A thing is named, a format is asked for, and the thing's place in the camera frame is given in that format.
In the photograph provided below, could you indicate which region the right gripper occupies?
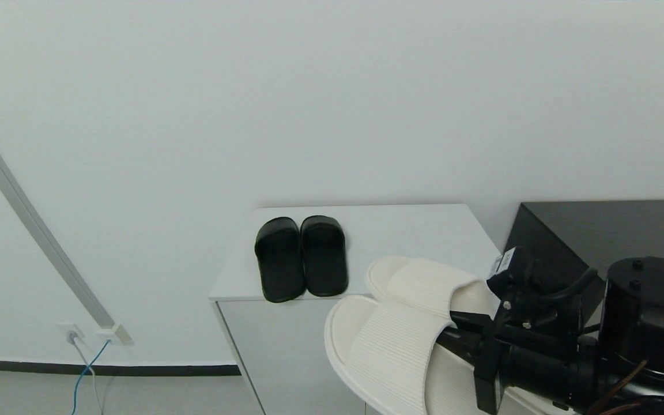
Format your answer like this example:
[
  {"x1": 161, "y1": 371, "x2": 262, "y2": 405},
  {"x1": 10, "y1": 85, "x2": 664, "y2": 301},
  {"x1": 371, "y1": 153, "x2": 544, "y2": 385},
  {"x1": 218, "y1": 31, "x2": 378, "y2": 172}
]
[{"x1": 435, "y1": 297, "x2": 599, "y2": 415}]

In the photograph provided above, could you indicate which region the white ribbed slipper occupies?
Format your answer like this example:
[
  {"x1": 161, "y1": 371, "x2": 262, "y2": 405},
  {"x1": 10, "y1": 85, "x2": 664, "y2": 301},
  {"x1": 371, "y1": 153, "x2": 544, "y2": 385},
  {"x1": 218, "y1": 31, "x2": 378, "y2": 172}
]
[
  {"x1": 325, "y1": 295, "x2": 557, "y2": 415},
  {"x1": 365, "y1": 255, "x2": 503, "y2": 321}
]

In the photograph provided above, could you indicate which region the white cabinet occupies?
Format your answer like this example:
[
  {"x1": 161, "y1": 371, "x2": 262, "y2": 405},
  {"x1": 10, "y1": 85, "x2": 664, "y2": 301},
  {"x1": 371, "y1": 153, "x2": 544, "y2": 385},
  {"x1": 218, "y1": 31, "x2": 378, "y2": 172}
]
[{"x1": 209, "y1": 203, "x2": 503, "y2": 415}]

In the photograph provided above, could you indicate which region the black slipper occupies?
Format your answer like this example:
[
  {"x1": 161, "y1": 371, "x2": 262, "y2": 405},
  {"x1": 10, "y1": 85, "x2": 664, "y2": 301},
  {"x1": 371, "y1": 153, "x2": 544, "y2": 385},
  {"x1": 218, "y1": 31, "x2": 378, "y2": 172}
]
[
  {"x1": 300, "y1": 215, "x2": 349, "y2": 297},
  {"x1": 254, "y1": 217, "x2": 307, "y2": 303}
]

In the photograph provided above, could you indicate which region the black cabinet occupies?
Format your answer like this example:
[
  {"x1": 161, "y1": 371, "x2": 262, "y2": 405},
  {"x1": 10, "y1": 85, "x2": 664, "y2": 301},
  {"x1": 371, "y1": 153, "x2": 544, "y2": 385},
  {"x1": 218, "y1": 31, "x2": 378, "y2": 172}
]
[{"x1": 504, "y1": 199, "x2": 664, "y2": 323}]

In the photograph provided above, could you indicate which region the white junction box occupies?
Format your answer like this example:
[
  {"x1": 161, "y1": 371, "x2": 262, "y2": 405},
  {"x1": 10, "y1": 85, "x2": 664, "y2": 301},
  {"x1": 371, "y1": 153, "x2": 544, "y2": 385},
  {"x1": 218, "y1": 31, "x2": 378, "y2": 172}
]
[{"x1": 96, "y1": 323, "x2": 134, "y2": 347}]

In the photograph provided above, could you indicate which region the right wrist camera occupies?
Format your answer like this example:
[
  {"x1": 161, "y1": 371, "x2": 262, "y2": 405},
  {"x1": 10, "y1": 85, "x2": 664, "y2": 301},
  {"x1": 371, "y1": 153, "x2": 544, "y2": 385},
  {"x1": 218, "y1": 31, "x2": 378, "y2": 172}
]
[{"x1": 486, "y1": 247, "x2": 605, "y2": 348}]

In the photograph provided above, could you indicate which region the black cable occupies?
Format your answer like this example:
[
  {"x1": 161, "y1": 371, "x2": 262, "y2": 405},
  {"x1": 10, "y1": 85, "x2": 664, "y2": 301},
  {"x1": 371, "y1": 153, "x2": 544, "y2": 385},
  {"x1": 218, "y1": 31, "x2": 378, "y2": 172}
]
[{"x1": 539, "y1": 267, "x2": 599, "y2": 307}]

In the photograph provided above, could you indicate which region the white cable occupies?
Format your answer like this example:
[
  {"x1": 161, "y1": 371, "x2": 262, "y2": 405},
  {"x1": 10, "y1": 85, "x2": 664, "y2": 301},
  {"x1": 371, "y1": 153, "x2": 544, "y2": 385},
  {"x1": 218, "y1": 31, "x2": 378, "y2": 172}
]
[{"x1": 73, "y1": 337, "x2": 105, "y2": 415}]

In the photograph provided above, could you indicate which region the blue cable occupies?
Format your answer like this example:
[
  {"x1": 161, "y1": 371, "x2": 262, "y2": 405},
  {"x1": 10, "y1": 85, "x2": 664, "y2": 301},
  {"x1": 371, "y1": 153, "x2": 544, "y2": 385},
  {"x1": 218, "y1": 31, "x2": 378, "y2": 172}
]
[{"x1": 70, "y1": 340, "x2": 112, "y2": 415}]

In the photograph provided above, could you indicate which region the white wall socket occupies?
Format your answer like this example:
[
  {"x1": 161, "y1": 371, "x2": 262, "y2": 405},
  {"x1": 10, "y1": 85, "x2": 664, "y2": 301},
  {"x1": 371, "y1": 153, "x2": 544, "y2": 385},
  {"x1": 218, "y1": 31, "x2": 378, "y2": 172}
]
[{"x1": 55, "y1": 322, "x2": 85, "y2": 345}]

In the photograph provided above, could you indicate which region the grey wall cable duct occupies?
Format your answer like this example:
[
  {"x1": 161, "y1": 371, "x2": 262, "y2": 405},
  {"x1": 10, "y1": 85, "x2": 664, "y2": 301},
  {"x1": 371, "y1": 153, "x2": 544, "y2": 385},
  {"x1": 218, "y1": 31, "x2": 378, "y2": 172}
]
[{"x1": 0, "y1": 91, "x2": 117, "y2": 330}]

